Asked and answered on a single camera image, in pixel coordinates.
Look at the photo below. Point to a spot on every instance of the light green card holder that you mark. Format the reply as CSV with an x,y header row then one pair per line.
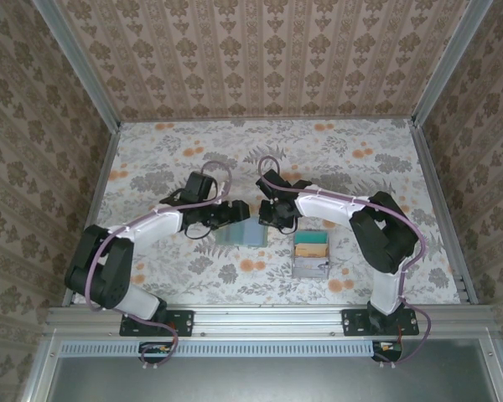
x,y
251,234

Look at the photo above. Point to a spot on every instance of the aluminium front beam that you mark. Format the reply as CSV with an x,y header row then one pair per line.
x,y
268,320

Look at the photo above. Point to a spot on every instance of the tan orange card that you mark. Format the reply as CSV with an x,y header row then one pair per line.
x,y
310,250

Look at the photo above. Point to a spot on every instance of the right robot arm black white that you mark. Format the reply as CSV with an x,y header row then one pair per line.
x,y
327,207

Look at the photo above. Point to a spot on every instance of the plain teal card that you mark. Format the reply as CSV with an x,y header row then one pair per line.
x,y
312,237

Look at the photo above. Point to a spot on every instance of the aluminium corner post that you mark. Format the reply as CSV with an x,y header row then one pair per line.
x,y
440,63
81,63

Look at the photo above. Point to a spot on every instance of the aluminium frame strut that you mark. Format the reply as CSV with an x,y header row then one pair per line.
x,y
42,368
496,368

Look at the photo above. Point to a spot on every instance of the grey sheet metal panel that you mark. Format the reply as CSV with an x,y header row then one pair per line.
x,y
255,381

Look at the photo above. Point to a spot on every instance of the white card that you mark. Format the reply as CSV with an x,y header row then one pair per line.
x,y
310,264

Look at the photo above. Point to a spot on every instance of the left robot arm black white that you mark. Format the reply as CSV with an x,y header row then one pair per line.
x,y
159,222

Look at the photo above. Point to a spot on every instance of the aluminium side rail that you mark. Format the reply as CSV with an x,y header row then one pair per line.
x,y
441,209
95,209

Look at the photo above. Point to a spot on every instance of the floral patterned table cover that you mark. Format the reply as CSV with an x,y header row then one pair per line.
x,y
172,146

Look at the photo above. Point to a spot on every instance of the clear acrylic card stand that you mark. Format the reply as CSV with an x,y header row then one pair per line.
x,y
310,274

